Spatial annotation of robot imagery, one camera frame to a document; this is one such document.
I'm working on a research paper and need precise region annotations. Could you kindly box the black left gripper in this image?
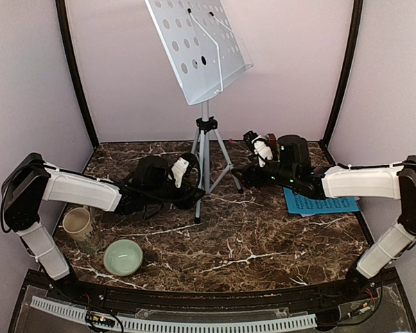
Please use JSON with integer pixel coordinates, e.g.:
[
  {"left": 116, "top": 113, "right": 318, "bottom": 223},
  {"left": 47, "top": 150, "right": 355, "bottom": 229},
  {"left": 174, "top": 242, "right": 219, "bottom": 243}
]
[{"left": 144, "top": 178, "right": 205, "bottom": 210}]

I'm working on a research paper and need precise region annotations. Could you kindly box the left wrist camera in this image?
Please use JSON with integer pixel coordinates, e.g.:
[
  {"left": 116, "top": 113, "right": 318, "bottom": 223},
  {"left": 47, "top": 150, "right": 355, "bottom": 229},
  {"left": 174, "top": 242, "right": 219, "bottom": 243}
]
[{"left": 168, "top": 156, "right": 192, "bottom": 189}]

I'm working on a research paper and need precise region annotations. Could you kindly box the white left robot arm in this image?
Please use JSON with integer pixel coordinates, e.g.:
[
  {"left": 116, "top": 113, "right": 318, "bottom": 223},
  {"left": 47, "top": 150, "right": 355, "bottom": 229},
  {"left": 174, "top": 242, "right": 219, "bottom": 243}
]
[{"left": 0, "top": 153, "right": 205, "bottom": 302}]

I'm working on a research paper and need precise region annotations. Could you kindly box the white slotted cable duct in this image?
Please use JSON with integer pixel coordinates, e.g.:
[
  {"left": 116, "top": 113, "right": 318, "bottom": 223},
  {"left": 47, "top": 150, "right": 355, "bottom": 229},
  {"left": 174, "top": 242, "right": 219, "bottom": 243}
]
[{"left": 30, "top": 296, "right": 317, "bottom": 333}]

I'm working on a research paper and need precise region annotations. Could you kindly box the light green ceramic bowl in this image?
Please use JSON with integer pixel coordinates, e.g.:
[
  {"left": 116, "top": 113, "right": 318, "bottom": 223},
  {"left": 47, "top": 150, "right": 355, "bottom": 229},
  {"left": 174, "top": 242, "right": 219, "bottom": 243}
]
[{"left": 103, "top": 239, "right": 144, "bottom": 276}]

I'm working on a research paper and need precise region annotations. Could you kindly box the blue sheet music page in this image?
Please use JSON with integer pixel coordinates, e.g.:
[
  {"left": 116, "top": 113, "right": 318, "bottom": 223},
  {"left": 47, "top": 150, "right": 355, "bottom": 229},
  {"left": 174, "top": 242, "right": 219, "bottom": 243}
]
[{"left": 284, "top": 188, "right": 359, "bottom": 214}]

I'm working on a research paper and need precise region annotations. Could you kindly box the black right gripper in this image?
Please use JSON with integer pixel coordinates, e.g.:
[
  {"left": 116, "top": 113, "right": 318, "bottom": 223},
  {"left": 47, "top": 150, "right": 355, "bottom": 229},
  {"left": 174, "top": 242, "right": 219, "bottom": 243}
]
[{"left": 232, "top": 153, "right": 298, "bottom": 189}]

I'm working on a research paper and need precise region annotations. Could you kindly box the grey perforated music stand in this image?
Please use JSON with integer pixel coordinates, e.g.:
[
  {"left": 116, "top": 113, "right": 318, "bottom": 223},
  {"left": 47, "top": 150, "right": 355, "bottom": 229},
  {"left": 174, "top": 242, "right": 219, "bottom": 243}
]
[{"left": 144, "top": 0, "right": 256, "bottom": 223}]

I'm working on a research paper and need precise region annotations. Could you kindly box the red-brown wooden metronome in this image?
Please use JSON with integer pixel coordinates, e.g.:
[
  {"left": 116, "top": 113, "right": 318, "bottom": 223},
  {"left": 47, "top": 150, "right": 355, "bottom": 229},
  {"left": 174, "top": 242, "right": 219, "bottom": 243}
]
[{"left": 266, "top": 133, "right": 277, "bottom": 149}]

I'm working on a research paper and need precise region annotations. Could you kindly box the cream ceramic mug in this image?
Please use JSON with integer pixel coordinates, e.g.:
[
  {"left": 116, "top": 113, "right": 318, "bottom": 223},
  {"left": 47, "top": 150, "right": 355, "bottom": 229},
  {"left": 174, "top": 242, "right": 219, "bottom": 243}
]
[{"left": 62, "top": 206, "right": 103, "bottom": 254}]

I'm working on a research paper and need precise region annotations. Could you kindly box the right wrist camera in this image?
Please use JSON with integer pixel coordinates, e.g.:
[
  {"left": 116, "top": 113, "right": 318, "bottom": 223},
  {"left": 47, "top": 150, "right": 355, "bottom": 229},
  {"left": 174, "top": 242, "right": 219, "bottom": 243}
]
[{"left": 243, "top": 130, "right": 274, "bottom": 168}]

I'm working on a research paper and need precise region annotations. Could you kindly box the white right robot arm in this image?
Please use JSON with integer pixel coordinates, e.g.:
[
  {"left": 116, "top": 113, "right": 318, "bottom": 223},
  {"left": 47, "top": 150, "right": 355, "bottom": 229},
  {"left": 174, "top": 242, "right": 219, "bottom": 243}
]
[{"left": 233, "top": 131, "right": 416, "bottom": 301}]

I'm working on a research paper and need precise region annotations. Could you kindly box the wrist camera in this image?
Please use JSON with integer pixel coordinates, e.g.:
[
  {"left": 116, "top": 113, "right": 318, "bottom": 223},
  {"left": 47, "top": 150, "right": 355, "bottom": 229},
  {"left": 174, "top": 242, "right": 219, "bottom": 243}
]
[
  {"left": 243, "top": 130, "right": 274, "bottom": 168},
  {"left": 168, "top": 156, "right": 192, "bottom": 189}
]

